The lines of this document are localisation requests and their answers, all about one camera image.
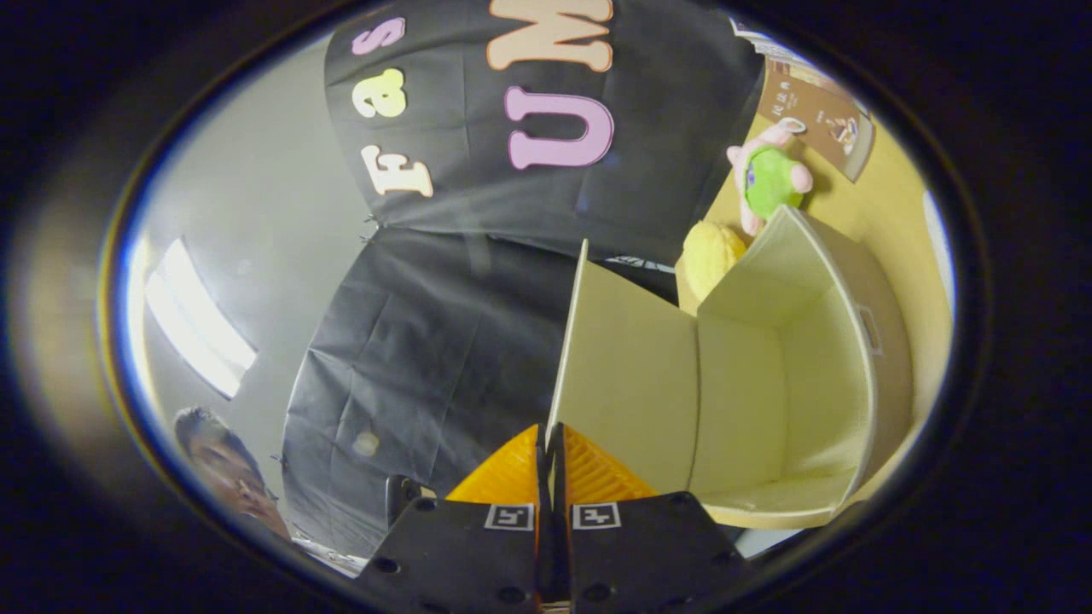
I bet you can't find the beige storage box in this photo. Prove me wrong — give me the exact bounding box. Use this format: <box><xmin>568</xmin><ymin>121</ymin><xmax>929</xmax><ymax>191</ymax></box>
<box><xmin>546</xmin><ymin>205</ymin><xmax>915</xmax><ymax>531</ymax></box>

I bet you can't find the yellow plush toy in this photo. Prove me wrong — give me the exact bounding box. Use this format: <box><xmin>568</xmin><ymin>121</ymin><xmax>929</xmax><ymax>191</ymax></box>
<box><xmin>681</xmin><ymin>220</ymin><xmax>750</xmax><ymax>304</ymax></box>

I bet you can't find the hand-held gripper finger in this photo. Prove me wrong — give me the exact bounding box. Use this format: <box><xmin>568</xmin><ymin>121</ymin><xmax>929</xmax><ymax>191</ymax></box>
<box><xmin>351</xmin><ymin>424</ymin><xmax>554</xmax><ymax>614</ymax></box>
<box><xmin>550</xmin><ymin>422</ymin><xmax>756</xmax><ymax>614</ymax></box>

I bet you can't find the brown book with picture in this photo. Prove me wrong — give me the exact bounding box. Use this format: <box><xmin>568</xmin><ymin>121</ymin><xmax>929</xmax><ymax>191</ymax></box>
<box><xmin>758</xmin><ymin>55</ymin><xmax>877</xmax><ymax>184</ymax></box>

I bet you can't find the ceiling light panel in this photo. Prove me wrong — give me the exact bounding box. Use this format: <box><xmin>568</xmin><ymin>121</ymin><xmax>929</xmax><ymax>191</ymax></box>
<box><xmin>141</xmin><ymin>237</ymin><xmax>258</xmax><ymax>400</ymax></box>

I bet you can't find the person's body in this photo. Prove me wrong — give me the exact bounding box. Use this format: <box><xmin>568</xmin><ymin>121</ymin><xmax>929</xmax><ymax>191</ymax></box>
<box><xmin>173</xmin><ymin>405</ymin><xmax>291</xmax><ymax>540</ymax></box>

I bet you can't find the black backdrop cloth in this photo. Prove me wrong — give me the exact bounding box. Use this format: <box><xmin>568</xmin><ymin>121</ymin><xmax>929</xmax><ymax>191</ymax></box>
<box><xmin>282</xmin><ymin>0</ymin><xmax>769</xmax><ymax>559</ymax></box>

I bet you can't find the pink and green plush toy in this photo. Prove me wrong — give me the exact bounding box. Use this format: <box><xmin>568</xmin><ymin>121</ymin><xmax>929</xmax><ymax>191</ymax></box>
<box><xmin>725</xmin><ymin>118</ymin><xmax>816</xmax><ymax>238</ymax></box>

